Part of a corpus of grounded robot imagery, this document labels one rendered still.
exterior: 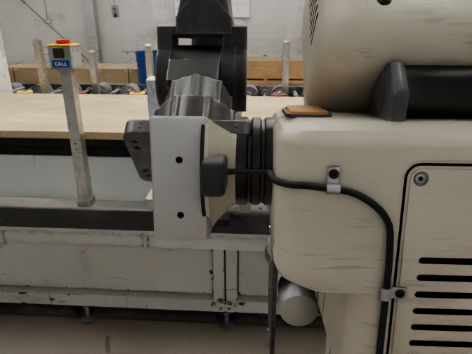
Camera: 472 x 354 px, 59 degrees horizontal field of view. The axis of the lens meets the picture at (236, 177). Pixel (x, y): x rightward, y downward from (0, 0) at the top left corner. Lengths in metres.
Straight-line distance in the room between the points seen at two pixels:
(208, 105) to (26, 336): 1.84
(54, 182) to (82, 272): 0.44
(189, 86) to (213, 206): 0.13
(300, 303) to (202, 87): 0.26
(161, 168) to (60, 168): 1.38
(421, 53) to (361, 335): 0.21
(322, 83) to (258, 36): 8.05
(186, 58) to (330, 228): 0.26
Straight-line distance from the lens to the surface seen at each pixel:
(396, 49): 0.33
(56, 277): 2.04
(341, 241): 0.31
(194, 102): 0.40
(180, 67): 0.46
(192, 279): 1.86
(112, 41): 8.92
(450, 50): 0.34
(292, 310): 0.51
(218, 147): 0.36
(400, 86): 0.32
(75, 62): 1.37
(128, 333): 2.01
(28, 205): 1.58
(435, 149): 0.31
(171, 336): 1.96
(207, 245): 1.49
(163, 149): 0.36
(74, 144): 1.43
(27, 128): 1.76
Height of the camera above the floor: 1.31
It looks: 22 degrees down
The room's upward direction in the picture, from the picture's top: straight up
